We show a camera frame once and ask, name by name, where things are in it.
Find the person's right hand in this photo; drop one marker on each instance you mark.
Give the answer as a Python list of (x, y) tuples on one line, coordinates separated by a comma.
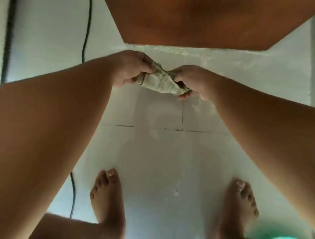
[(199, 81)]

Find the person's left hand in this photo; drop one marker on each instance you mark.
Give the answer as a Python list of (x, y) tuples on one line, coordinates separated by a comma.
[(126, 65)]

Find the person's right thumb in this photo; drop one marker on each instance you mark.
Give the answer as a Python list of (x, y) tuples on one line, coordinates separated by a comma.
[(184, 96)]

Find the person's left thumb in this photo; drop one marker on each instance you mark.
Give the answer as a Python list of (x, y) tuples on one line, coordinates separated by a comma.
[(135, 79)]

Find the pale green cloth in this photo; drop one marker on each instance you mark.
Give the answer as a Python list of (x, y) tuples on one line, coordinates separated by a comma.
[(161, 82)]

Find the person's right forearm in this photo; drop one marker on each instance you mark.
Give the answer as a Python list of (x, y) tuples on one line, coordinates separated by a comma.
[(265, 137)]

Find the person's left forearm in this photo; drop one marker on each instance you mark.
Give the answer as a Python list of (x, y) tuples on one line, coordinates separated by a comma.
[(49, 118)]

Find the brown wooden door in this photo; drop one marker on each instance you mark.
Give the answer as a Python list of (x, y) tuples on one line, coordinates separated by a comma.
[(209, 22)]

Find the person's left foot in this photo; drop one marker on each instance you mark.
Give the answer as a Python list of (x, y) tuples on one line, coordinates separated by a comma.
[(108, 197)]

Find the person's foot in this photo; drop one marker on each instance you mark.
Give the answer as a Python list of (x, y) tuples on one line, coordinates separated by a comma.
[(237, 209), (108, 197)]

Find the person's right foot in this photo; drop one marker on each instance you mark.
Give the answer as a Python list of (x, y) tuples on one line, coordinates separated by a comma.
[(237, 209)]

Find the dark vertical pipe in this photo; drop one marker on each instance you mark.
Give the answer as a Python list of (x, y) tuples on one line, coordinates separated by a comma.
[(8, 39)]

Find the green plastic basin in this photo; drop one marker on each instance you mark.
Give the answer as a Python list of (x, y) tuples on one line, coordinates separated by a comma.
[(273, 232)]

